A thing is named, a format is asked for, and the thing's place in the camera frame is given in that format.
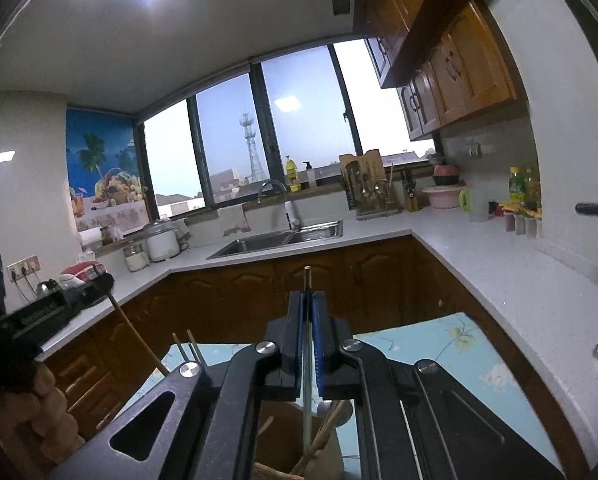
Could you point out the wooden chopstick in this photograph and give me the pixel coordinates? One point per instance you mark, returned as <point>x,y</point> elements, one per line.
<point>139,337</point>
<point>179,347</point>
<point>194,345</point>
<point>265,426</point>
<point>319,437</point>

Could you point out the curved kitchen faucet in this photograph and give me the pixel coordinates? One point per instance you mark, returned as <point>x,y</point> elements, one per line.
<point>291,215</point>

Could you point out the wooden upper cabinets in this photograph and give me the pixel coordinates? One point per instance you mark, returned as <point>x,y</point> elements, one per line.
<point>459,75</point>

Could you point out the wall outlet with plugs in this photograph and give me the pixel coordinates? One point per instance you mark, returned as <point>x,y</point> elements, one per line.
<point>23,267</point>

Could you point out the blue floral tablecloth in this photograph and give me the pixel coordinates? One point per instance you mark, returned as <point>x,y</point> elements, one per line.
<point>429,340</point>

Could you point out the pump soap bottle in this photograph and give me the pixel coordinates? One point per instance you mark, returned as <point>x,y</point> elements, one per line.
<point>310,176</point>

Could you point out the stainless steel spoon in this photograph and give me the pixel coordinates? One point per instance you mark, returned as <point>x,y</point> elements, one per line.
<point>324,406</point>

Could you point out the dish rack with cutting boards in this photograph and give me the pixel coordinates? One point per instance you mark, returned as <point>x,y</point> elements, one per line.
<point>371,190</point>

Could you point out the stainless steel fork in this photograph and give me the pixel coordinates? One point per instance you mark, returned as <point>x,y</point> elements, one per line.
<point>307,280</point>

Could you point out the dark wooden lower cabinets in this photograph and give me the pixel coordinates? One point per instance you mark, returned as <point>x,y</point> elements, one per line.
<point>329,270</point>

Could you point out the yellow dish soap bottle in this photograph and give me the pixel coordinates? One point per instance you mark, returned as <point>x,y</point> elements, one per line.
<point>292,175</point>

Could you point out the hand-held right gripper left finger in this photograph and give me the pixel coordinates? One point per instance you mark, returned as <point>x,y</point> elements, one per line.
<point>299,345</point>

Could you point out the glass jar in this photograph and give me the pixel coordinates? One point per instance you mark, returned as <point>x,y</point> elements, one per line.
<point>136,259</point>

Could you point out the beige hanging towel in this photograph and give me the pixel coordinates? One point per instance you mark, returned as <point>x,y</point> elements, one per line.
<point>234,220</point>

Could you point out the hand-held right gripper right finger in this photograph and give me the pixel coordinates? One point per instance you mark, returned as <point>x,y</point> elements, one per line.
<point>319,345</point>

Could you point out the ceiling vent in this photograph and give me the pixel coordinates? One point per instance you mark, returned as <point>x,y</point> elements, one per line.
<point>341,2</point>

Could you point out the red and white rice cooker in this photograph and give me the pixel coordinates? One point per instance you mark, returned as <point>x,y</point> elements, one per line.
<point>81,272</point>

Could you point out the fruit and palm wall poster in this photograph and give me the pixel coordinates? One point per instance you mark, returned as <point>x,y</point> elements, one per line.
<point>104,160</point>

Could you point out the pink basin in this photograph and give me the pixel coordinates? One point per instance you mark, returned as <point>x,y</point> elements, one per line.
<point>446,197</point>

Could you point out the green drink bottle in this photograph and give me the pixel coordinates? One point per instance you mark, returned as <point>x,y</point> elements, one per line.
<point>517,187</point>

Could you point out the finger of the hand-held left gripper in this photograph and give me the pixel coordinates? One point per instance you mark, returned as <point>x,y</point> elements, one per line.
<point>59,307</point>

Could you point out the stainless steel sink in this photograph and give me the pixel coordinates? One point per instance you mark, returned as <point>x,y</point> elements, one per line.
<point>259,243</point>

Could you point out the knife block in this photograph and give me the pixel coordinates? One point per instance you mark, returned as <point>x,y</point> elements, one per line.
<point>411,195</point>

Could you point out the large kitchen window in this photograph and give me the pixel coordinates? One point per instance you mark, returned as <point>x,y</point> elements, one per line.
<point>304,110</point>

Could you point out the brown wooden utensil holder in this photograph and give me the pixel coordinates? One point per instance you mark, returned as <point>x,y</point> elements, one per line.
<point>279,442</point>

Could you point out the white electric cooker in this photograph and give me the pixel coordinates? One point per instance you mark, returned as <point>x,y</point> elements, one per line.
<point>161,245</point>

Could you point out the row of spice jars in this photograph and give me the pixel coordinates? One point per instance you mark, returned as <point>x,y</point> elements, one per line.
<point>521,222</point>

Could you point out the person's left hand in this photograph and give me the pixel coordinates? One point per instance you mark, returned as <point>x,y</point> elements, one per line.
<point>44,410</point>

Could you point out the black wok with lid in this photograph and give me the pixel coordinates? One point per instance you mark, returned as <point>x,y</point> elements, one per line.
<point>596,211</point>

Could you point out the amber oil bottle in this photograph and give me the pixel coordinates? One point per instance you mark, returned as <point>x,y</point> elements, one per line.
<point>532,190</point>

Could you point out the person's left forearm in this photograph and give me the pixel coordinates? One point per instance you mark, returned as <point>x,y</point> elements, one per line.
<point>4,447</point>

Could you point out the paper towel roll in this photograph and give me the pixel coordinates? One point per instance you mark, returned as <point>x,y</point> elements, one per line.
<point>91,237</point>

